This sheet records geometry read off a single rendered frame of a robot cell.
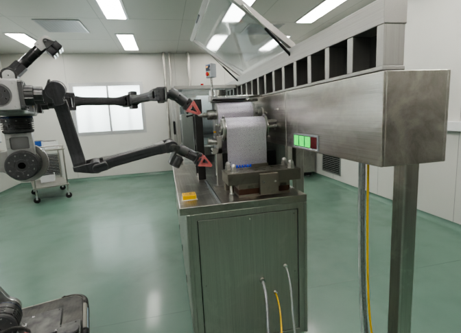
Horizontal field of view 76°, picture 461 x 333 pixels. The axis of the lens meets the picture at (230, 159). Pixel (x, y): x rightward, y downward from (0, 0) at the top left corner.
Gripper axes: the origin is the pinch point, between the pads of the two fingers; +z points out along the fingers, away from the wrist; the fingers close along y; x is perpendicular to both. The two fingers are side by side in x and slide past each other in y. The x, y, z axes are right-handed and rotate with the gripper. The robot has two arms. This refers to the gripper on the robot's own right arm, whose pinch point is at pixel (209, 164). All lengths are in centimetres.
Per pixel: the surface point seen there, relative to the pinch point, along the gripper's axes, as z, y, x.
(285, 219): 44, 26, -6
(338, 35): 8, 59, 69
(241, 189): 16.8, 19.3, -2.7
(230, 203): 12.8, 26.3, -10.9
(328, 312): 118, 3, -52
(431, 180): 266, -112, 93
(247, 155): 17.5, 0.6, 14.7
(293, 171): 37.8, 20.4, 18.0
